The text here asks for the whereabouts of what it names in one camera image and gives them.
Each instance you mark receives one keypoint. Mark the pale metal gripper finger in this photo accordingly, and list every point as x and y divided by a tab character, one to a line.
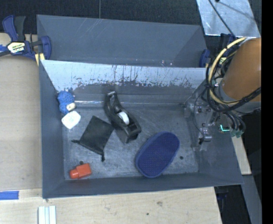
202	142
204	129

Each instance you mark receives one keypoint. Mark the blue oval case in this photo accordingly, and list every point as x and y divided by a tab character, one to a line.
157	154

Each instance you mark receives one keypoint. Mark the black tape dispenser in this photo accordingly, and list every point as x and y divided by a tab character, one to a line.
127	125

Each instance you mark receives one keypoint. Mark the grey metal bin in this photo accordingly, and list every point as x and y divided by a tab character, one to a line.
127	41

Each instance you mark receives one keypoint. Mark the black cloth pouch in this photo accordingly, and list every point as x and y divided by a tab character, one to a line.
95	134

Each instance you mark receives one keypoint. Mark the orange small bottle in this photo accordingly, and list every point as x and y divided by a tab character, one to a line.
81	171

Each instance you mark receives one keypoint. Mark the white square pad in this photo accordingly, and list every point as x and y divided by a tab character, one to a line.
71	120

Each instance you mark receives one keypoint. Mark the blue knobbly toy figure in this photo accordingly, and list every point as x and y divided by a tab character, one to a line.
65	100

